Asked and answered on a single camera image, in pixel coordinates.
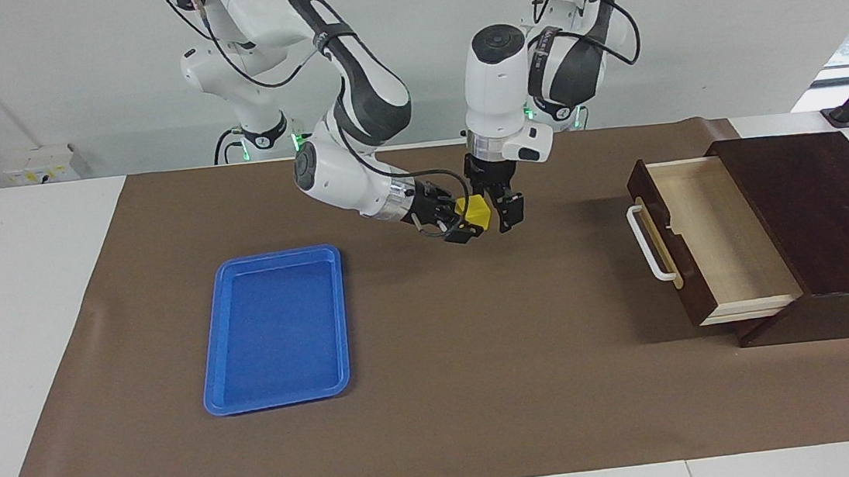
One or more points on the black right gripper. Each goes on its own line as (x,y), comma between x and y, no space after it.
(425,203)

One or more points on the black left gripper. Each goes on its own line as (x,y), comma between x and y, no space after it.
(493,177)

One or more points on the yellow cube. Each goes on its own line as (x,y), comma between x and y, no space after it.
(475,210)

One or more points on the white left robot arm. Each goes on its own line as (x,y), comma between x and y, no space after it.
(491,84)

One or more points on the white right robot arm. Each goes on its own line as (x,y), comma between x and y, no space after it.
(356,89)

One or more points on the brown table mat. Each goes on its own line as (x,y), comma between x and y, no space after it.
(486,388)

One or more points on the blue plastic tray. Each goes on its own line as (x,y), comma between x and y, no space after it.
(277,330)

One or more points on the dark wooden cabinet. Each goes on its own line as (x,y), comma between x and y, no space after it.
(819,208)

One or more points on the white wall outlet box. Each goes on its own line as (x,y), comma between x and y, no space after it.
(40,168)

